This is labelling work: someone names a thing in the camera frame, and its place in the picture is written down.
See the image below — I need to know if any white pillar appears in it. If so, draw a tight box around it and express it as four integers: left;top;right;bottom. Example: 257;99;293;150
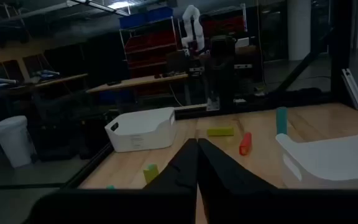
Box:
287;0;312;62

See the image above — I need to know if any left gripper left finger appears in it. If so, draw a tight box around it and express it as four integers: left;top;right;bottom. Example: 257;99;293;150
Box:
26;138;198;224

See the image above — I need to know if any yellow-green block with eyes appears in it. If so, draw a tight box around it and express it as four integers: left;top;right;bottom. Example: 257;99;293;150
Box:
142;164;160;185

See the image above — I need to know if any white trash can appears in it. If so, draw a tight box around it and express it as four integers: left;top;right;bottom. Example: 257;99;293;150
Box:
0;115;37;169

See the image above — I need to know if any red block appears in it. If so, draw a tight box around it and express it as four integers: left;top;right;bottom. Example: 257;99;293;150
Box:
239;132;253;157

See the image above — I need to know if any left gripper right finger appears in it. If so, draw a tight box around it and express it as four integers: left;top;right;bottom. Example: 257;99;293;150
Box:
198;138;358;224

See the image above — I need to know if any blue storage bin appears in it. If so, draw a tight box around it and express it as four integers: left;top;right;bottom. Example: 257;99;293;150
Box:
119;6;174;29

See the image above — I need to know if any black frame post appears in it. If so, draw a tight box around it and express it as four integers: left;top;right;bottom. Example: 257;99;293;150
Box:
329;0;358;101

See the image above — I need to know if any white plastic bin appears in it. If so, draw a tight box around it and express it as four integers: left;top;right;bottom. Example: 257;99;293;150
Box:
275;119;358;190
104;106;178;153

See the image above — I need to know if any wooden workbench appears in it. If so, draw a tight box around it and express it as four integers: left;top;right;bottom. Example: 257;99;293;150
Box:
85;72;190;95

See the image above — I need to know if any shelf with red bins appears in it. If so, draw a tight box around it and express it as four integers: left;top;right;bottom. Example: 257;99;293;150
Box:
119;17;180;79

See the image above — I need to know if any aluminium extrusion bar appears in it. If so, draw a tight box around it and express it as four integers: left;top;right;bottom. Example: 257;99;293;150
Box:
341;68;358;113

